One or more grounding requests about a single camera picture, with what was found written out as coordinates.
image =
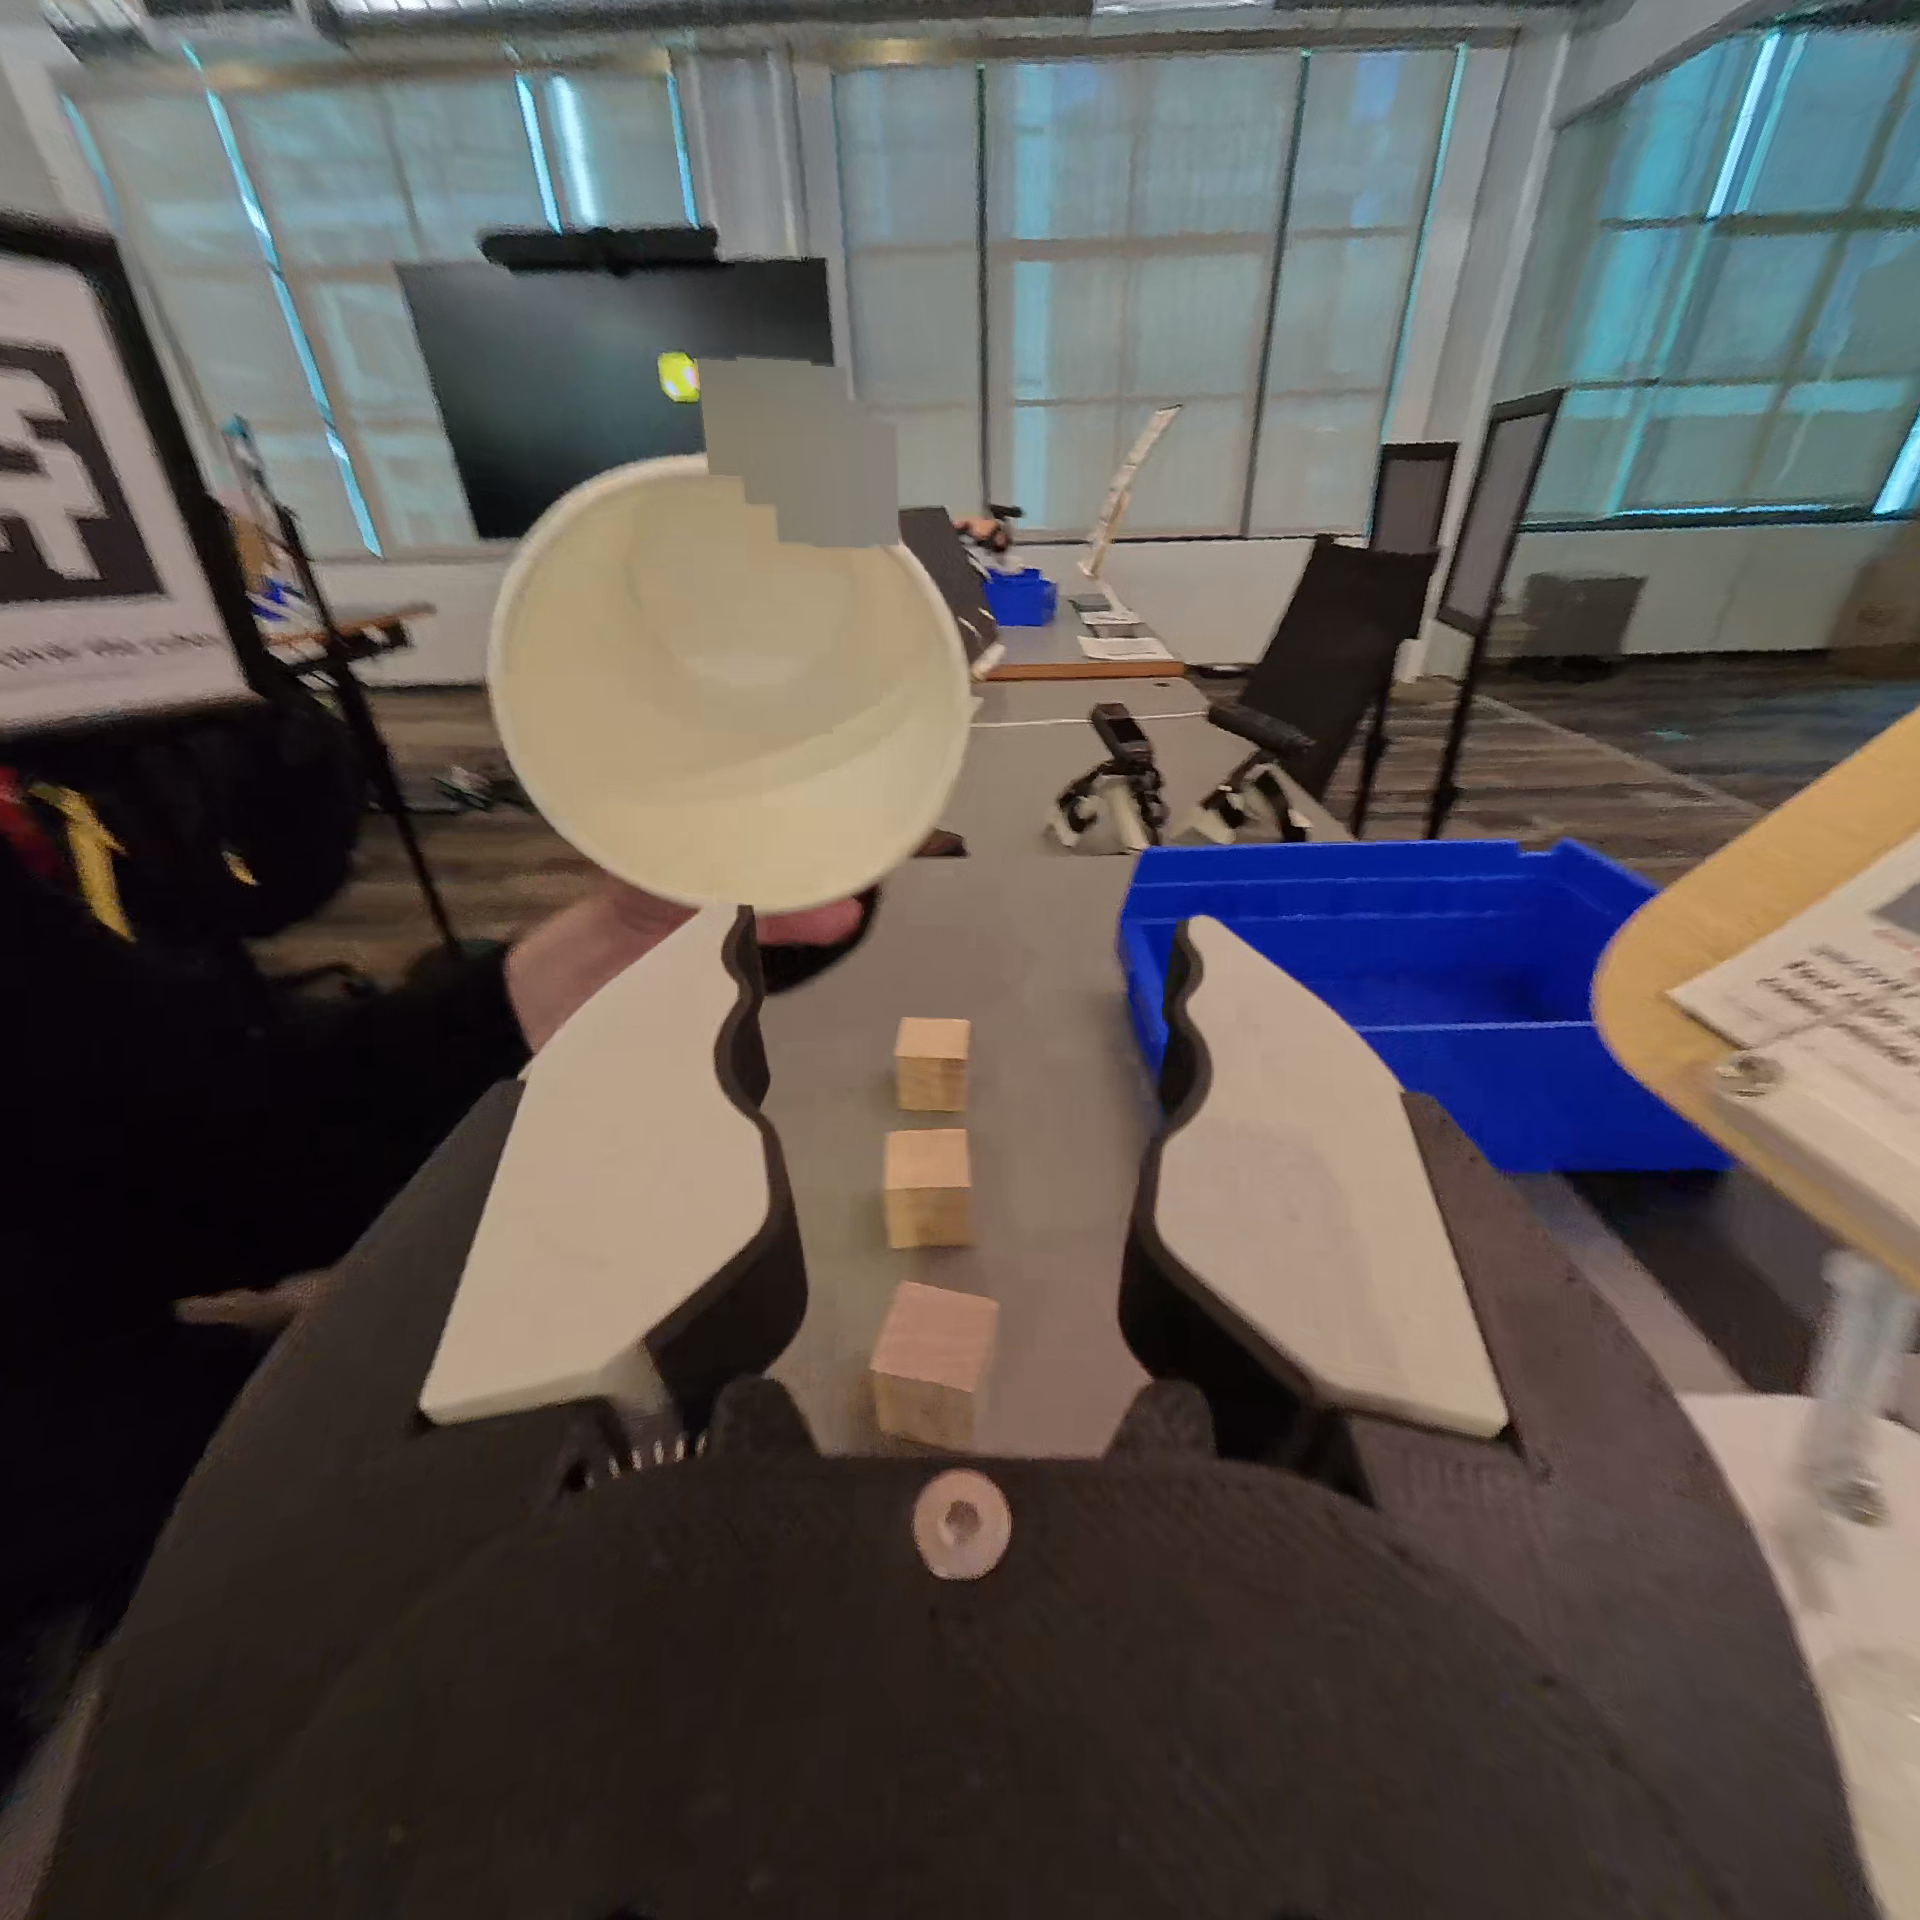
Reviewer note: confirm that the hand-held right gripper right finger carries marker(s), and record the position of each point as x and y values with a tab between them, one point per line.
1305	1201

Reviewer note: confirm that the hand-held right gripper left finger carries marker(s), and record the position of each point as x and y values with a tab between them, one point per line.
615	1185

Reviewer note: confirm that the white paper cup green line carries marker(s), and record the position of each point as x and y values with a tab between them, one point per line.
720	721

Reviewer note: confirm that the person's left hand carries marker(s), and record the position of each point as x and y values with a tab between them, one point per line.
601	961

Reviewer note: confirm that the small wooden cube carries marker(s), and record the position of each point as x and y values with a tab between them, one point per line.
933	1365
927	1188
933	1065

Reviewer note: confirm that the large blue plastic bin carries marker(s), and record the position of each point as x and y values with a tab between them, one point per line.
1424	961

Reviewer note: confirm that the spare hand-held gripper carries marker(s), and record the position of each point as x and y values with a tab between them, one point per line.
1119	764

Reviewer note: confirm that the small blue plastic bin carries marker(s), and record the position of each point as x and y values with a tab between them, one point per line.
1021	596

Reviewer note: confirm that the paper sheets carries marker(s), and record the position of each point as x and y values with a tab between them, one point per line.
1123	644

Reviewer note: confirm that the round wooden sign board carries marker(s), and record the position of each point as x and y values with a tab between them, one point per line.
1695	900

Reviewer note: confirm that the black easel stand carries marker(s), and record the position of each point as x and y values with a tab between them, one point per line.
352	705

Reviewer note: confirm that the black office chair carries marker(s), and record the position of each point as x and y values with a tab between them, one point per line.
1321	660

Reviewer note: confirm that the white tilted sign card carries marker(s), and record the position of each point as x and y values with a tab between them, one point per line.
1128	489

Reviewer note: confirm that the printed instruction sheet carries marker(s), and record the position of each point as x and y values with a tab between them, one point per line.
1830	990

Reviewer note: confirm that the yellow sticker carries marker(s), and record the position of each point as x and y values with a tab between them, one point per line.
679	376

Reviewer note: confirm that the grey low cabinet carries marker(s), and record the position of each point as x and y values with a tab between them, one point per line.
1582	614

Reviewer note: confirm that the white stand base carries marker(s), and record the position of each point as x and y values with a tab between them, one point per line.
1815	1650

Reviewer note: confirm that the small black standing panel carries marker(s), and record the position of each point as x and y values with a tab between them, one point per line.
1412	502

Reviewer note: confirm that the tall black standing panel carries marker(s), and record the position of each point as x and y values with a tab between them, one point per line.
1493	510

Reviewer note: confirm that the cardboard box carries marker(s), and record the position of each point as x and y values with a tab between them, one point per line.
1887	614

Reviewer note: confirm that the black and white code poster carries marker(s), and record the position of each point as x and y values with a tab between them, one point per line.
91	494

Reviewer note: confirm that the clear stand post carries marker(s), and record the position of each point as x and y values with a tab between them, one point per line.
1852	1381

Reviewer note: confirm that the black wall screen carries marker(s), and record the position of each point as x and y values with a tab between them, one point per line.
571	404

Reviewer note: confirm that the black camera bar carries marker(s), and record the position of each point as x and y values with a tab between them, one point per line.
601	249

